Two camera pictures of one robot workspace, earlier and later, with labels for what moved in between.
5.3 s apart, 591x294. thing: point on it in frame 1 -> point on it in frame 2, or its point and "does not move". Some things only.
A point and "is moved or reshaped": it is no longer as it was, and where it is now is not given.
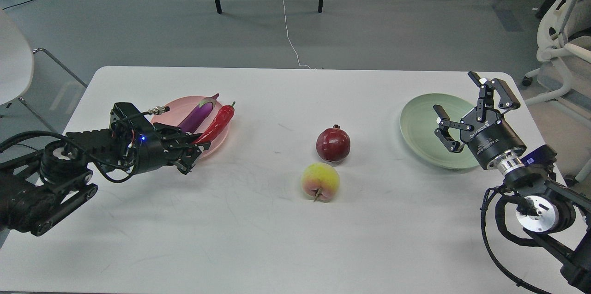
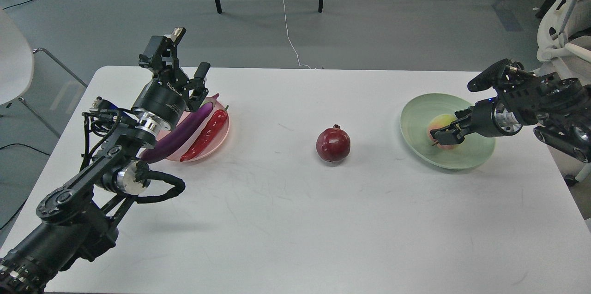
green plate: (418, 122) does not move
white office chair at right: (563, 35) does not move
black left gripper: (158, 146) -> (162, 100)
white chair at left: (16, 64) does not move
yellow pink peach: (320, 182) -> (438, 122)
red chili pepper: (222, 118) is moved or reshaped
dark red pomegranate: (333, 144) does not move
